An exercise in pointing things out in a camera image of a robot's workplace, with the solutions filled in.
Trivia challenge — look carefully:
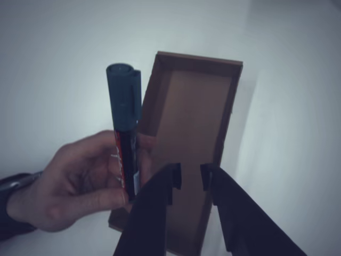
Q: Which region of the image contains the brown cardboard box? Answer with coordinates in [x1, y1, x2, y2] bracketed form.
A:
[108, 51, 243, 255]

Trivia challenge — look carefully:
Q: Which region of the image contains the person's left hand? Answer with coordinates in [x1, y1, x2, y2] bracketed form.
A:
[6, 130, 157, 233]

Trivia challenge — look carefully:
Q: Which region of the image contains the green capped marker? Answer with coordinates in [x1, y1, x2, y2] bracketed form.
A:
[105, 62, 142, 202]

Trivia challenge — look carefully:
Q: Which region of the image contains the grey smartwatch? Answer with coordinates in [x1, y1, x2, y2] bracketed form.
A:
[0, 171, 45, 198]

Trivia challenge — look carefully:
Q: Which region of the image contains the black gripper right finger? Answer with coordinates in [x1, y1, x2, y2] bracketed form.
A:
[200, 163, 307, 256]

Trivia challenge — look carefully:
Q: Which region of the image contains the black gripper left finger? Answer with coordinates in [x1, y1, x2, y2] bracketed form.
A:
[113, 162, 183, 256]

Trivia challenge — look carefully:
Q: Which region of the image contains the person's left forearm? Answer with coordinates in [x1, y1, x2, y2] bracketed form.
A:
[0, 173, 38, 242]

